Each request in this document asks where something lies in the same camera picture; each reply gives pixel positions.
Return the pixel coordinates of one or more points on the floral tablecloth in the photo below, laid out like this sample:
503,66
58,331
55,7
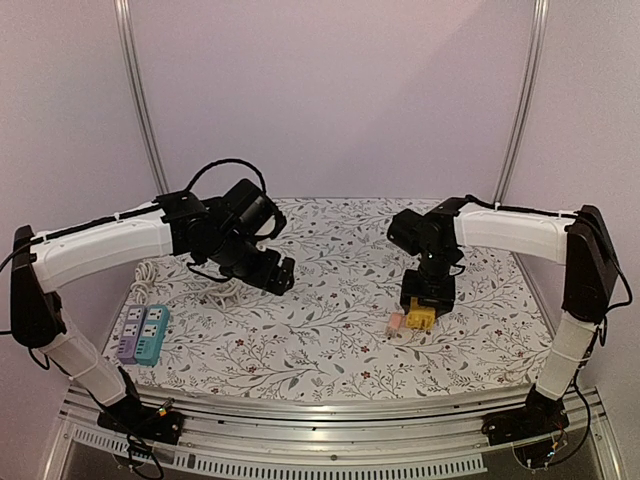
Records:
325,339

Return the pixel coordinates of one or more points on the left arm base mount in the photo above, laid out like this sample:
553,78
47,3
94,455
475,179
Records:
130,416

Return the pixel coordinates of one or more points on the purple power strip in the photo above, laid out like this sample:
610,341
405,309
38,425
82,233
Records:
127,344

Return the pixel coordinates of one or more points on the left aluminium post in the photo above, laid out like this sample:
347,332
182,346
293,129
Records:
134,74

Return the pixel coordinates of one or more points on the right aluminium post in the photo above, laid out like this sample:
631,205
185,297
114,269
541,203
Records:
525,98

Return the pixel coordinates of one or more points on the aluminium front rail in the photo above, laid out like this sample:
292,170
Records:
421,438

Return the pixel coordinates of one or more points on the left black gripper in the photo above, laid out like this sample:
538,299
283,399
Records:
263,279

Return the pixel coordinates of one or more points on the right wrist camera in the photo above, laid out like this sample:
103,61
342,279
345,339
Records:
404,231

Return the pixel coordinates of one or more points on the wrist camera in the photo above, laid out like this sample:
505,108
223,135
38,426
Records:
404,231
254,215

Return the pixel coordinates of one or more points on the pink plug adapter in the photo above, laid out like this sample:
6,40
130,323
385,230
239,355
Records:
394,324

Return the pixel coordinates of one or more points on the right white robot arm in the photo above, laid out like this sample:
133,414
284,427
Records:
578,240

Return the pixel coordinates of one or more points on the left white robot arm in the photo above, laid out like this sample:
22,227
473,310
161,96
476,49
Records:
224,230

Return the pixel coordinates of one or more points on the teal power strip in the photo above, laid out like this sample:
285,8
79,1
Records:
152,334

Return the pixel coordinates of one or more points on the aluminium post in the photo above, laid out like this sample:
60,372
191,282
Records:
525,98
134,74

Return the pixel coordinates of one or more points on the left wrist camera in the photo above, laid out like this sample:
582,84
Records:
254,215

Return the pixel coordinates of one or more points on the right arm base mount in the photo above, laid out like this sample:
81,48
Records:
524,422

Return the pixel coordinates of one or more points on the yellow cube socket adapter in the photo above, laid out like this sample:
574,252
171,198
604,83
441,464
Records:
420,317

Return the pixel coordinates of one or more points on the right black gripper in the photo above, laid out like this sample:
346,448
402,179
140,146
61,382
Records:
427,294

